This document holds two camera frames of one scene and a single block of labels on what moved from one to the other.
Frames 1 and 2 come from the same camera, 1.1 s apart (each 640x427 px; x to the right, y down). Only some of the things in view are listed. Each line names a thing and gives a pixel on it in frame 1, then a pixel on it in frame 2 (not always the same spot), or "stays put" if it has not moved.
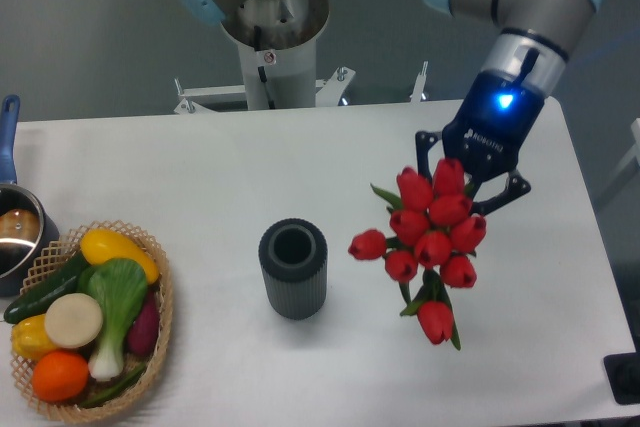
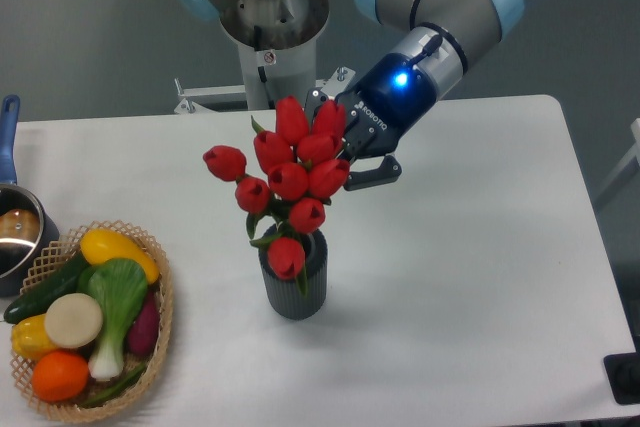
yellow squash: x=99 y=245 stays put
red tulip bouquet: x=434 y=234 -> x=296 y=170
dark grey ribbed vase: x=293 y=253 stays put
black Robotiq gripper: x=487 y=135 -> x=394 y=96
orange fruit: x=60 y=376 stays put
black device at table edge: x=623 y=373 stays put
